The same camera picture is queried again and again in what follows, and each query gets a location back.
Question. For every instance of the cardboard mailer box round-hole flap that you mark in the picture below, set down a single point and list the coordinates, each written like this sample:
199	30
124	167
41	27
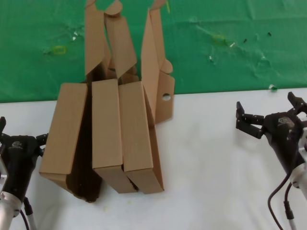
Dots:
135	131

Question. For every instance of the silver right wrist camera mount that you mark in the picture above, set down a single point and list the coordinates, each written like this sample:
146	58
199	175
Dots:
304	134

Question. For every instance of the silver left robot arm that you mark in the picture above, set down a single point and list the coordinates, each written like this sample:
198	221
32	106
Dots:
9	210

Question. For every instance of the wide open cardboard box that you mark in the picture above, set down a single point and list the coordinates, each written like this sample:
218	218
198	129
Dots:
64	131

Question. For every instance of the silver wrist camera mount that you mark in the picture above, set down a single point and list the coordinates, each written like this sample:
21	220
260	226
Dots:
3	172
304	134

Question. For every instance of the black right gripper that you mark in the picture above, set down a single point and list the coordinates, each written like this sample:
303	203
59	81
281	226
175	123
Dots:
283	134

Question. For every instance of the green table cloth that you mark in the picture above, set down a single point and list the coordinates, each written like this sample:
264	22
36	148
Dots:
216	72

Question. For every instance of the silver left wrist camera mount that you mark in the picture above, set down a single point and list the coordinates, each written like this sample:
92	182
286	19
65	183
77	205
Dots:
3	172

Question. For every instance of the thin yellow strip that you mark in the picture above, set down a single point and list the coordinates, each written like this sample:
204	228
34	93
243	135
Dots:
168	6

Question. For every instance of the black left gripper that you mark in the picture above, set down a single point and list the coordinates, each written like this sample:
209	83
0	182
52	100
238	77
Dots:
19	163

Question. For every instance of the narrow open cardboard box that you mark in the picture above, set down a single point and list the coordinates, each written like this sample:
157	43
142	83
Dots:
105	124

